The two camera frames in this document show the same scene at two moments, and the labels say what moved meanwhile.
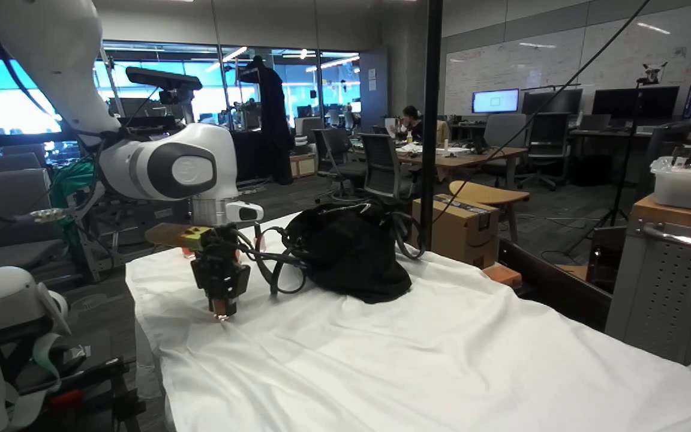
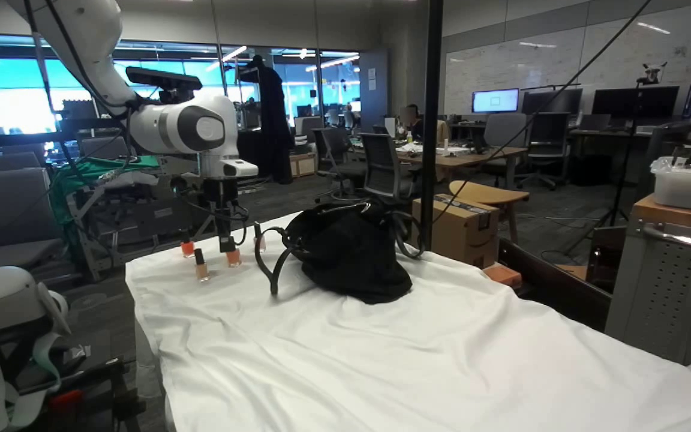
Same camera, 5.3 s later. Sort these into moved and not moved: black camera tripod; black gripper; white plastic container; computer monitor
Moved: black gripper
Not moved: black camera tripod; computer monitor; white plastic container
